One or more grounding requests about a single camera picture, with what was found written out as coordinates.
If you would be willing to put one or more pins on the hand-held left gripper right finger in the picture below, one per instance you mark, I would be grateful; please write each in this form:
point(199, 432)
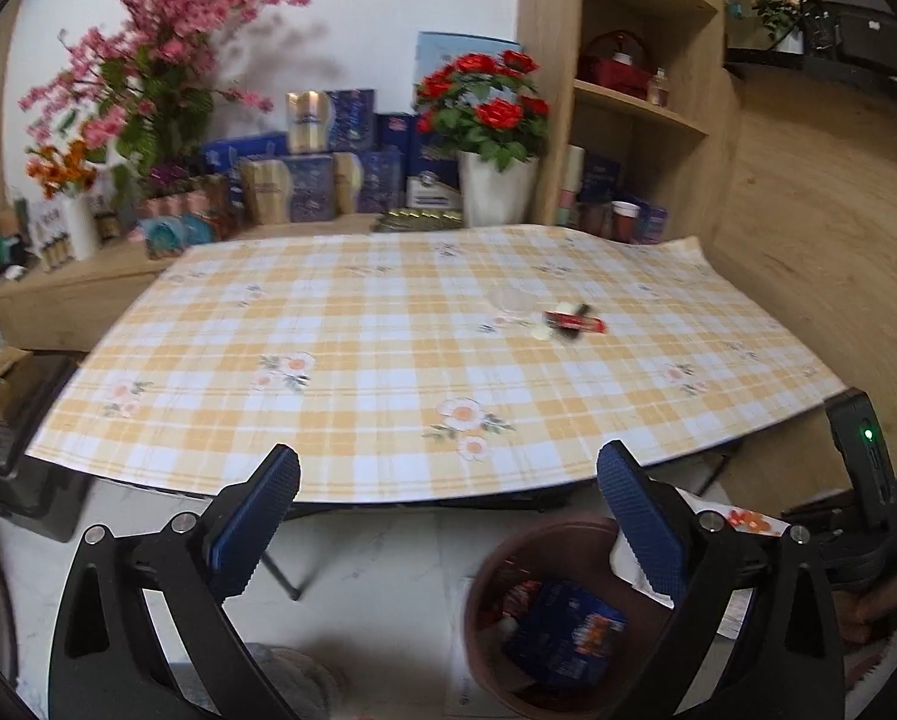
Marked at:
point(643, 517)

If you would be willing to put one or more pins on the red snack wrapper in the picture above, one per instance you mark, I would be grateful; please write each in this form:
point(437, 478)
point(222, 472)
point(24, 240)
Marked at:
point(572, 321)

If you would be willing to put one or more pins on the pink roses in white pot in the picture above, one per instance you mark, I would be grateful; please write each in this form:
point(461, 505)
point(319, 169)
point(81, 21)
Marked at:
point(786, 4)

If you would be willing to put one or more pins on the orange artificial flowers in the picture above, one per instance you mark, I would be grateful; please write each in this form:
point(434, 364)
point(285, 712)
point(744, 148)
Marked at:
point(62, 172)

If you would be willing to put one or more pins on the black device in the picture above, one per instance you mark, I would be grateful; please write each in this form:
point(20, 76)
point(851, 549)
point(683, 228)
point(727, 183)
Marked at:
point(868, 41)

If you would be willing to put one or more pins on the stack of paper cups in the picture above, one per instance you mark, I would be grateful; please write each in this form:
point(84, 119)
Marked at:
point(573, 187)

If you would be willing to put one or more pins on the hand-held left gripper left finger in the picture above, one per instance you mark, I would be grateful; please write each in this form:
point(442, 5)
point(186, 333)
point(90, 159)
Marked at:
point(257, 517)

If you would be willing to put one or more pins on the teal round tin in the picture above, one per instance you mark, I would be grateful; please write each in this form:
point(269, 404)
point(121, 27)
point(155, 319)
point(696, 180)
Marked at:
point(198, 229)
point(163, 234)

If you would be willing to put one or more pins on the red jar white lid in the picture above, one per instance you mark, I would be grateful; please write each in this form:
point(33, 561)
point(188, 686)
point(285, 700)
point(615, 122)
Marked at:
point(625, 221)

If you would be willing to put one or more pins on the red roses in white pot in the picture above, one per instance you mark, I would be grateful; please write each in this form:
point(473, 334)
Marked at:
point(497, 191)

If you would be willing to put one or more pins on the black case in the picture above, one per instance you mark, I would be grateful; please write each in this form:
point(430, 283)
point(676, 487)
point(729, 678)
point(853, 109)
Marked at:
point(36, 495)

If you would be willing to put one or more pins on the row of blue gift boxes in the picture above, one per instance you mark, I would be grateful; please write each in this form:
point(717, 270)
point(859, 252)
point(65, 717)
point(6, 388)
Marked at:
point(313, 187)

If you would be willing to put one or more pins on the pink striped gift pack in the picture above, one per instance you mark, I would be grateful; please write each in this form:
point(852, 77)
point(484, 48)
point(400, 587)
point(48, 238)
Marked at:
point(186, 199)

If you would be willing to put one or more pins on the small white round lid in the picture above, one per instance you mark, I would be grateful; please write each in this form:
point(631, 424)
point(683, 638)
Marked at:
point(540, 332)

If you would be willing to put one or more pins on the blue box on shelf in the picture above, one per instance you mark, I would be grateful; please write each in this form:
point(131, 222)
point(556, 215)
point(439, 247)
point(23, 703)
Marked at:
point(652, 223)

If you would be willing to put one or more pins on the yellow plaid floral tablecloth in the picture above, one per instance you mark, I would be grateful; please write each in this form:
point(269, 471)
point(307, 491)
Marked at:
point(381, 360)

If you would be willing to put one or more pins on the wooden shelf unit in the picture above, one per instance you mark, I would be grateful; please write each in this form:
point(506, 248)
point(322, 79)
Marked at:
point(546, 90)

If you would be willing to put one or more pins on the person's right hand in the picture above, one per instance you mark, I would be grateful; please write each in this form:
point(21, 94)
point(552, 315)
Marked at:
point(872, 607)

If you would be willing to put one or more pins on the small glass bottle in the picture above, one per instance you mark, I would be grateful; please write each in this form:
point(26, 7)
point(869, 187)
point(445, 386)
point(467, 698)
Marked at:
point(660, 88)

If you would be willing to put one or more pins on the white vase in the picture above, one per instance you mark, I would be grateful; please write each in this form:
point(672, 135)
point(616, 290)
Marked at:
point(81, 229)

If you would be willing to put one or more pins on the red basket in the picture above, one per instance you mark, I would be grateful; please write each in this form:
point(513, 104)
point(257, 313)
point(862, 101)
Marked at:
point(613, 71)

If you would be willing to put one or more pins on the brown trash bin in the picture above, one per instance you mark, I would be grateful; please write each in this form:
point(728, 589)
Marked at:
point(553, 547)

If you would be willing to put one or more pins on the clear plastic lid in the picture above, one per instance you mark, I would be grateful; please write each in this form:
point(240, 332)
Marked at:
point(510, 300)

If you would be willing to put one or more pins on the cardboard box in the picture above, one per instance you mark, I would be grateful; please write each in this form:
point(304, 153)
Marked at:
point(6, 382)

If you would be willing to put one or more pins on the flat gold box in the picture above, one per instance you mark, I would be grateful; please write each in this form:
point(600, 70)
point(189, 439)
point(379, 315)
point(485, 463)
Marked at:
point(418, 220)

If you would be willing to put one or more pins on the dark blue snack packet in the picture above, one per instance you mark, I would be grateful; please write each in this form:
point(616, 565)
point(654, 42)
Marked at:
point(561, 630)

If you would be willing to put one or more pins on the pink blossom branches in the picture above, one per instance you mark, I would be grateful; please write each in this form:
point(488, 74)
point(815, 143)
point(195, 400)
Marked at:
point(156, 30)

